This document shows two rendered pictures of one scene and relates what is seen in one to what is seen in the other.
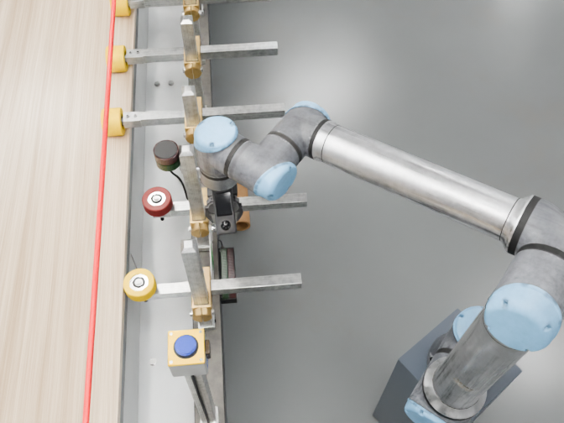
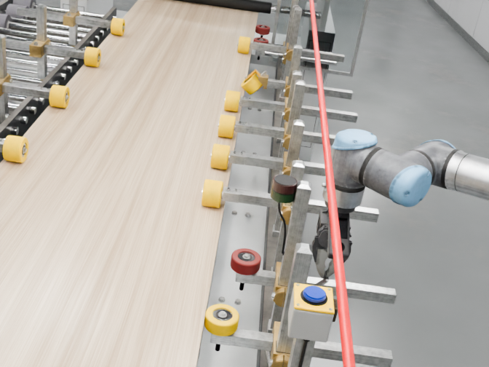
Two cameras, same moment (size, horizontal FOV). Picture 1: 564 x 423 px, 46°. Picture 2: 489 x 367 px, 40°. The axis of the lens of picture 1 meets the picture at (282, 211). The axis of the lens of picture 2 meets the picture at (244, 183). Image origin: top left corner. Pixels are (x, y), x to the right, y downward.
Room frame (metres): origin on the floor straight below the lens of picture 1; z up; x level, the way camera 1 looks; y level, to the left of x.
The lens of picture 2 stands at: (-0.53, 0.24, 1.94)
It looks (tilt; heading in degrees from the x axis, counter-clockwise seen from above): 28 degrees down; 5
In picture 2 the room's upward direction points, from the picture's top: 8 degrees clockwise
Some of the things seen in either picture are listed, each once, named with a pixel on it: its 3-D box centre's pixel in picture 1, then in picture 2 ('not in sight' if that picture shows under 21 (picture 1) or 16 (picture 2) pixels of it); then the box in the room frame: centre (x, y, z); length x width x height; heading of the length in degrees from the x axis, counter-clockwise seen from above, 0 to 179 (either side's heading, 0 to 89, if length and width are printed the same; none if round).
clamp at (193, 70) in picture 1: (192, 57); (289, 167); (1.47, 0.28, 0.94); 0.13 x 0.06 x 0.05; 6
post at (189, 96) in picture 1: (196, 143); (285, 233); (1.20, 0.25, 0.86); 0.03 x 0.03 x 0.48; 6
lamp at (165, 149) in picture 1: (172, 175); (279, 217); (0.94, 0.28, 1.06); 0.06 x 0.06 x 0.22; 6
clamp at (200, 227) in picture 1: (198, 212); (282, 284); (0.97, 0.23, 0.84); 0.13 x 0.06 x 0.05; 6
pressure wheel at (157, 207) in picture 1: (159, 208); (244, 271); (0.98, 0.34, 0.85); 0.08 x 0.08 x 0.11
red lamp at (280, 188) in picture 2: (166, 152); (284, 184); (0.94, 0.28, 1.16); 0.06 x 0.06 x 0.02
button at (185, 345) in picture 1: (185, 346); (313, 296); (0.44, 0.18, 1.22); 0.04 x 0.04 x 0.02
